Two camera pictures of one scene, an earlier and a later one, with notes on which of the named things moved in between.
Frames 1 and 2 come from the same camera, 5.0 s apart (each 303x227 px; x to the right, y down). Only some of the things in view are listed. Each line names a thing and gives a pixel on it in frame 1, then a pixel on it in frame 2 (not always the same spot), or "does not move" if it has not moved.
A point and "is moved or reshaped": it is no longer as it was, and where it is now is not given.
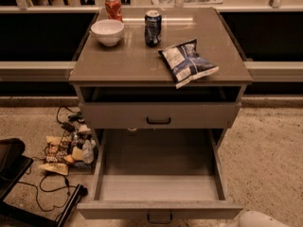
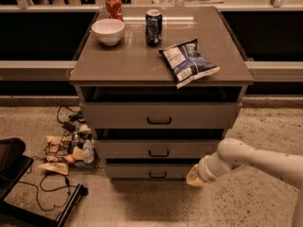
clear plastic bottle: x=88 y=150 does not move
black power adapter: x=68 y=127 does not move
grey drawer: x=157 y=175 is moved or reshaped
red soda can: x=114 y=8 does not move
